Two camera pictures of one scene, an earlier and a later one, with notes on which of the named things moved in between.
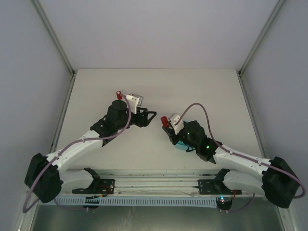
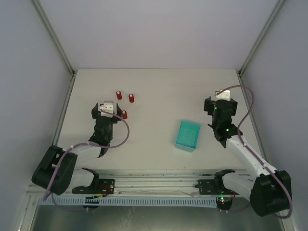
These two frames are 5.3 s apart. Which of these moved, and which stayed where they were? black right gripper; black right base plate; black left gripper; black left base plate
Moved: black right gripper; black left gripper
Stayed: black right base plate; black left base plate
